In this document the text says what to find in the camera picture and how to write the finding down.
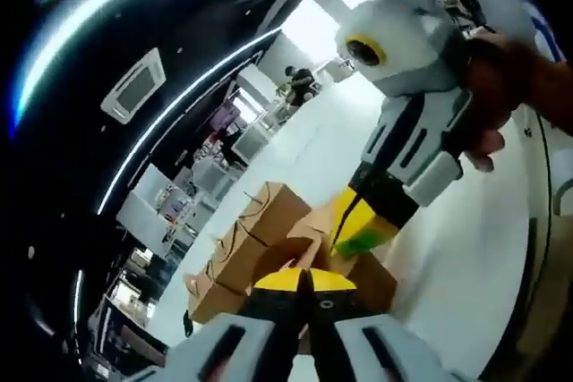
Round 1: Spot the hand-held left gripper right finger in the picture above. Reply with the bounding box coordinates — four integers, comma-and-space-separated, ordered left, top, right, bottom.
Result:
306, 267, 454, 382

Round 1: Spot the person's right hand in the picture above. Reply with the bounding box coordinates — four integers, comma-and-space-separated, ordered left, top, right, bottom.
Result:
456, 37, 538, 173

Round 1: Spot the ceiling light strip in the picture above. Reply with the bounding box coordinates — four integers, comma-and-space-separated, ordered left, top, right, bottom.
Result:
73, 267, 85, 316
8, 0, 216, 132
96, 26, 281, 217

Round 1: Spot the black cable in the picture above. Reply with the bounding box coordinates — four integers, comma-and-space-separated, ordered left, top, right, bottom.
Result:
535, 113, 566, 226

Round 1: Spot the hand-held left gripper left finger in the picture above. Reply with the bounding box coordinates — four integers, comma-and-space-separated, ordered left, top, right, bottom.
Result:
133, 267, 311, 382

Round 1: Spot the ceiling air conditioner vent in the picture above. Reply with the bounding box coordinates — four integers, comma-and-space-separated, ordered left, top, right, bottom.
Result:
99, 47, 167, 126

